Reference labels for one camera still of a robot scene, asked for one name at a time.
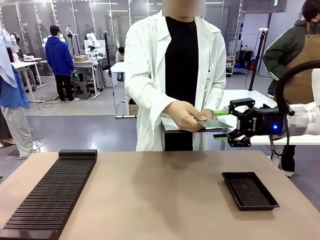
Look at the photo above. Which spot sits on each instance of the white standing desk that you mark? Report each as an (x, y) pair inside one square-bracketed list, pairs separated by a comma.
[(118, 68)]

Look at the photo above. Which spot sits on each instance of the white height-adjustable desk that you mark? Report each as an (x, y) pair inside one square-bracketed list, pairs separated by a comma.
[(25, 66)]

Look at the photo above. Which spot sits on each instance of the black slotted PCB rack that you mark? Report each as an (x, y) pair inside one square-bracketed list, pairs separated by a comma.
[(50, 195)]

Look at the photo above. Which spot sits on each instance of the person's left forearm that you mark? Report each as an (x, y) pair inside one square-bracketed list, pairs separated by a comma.
[(216, 97)]

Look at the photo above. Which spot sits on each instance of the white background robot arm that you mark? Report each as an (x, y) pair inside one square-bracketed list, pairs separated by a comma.
[(92, 41)]

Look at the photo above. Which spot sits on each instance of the person's left hand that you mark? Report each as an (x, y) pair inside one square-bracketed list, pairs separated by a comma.
[(205, 114)]

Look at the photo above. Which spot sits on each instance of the person's right hand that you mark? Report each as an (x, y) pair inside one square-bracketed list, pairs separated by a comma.
[(181, 116)]

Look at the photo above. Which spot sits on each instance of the person's right forearm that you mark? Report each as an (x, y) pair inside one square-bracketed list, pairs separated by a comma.
[(152, 102)]

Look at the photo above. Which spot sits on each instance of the grey clipboard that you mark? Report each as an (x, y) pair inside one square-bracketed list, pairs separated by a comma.
[(170, 126)]

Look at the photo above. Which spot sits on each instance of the white name badge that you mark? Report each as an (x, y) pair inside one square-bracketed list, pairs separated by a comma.
[(207, 80)]

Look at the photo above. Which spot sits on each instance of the black pole stand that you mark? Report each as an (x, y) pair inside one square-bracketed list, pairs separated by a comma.
[(257, 60)]

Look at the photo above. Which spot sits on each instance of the grey step stool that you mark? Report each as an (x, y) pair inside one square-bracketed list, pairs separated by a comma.
[(81, 88)]

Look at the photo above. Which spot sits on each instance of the wooden shoe shelf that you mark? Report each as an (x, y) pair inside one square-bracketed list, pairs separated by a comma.
[(230, 67)]

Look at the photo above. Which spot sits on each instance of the cardboard box with print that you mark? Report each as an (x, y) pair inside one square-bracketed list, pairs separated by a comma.
[(133, 108)]

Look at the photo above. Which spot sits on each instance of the green PCB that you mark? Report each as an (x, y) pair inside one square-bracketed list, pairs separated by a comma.
[(215, 123)]

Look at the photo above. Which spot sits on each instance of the grey workbench desk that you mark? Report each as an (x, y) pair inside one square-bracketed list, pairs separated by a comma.
[(90, 63)]

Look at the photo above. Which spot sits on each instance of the person in brown apron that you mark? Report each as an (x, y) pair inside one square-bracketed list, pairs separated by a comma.
[(295, 57)]

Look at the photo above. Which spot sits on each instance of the person in white lab coat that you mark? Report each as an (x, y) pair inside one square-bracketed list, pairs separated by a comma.
[(150, 75)]

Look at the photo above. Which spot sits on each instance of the flat cardboard box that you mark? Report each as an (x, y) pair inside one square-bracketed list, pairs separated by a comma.
[(80, 58)]

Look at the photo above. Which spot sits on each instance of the person in light blue smock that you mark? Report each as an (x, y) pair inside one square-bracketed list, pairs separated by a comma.
[(12, 100)]

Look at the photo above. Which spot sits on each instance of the person in blue hoodie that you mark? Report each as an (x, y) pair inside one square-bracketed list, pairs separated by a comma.
[(60, 60)]

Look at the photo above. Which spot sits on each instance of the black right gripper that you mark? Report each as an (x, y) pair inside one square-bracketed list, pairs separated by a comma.
[(262, 122)]

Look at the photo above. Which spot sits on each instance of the black plastic tray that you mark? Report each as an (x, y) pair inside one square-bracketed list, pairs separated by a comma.
[(250, 191)]

